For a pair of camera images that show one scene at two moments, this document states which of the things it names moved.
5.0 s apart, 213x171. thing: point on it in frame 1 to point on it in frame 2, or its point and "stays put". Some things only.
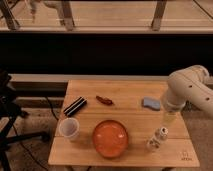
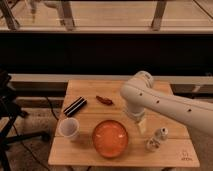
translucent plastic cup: (69, 129) stays put
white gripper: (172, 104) to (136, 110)
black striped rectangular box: (75, 106) stays put
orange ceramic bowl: (110, 138) stays put
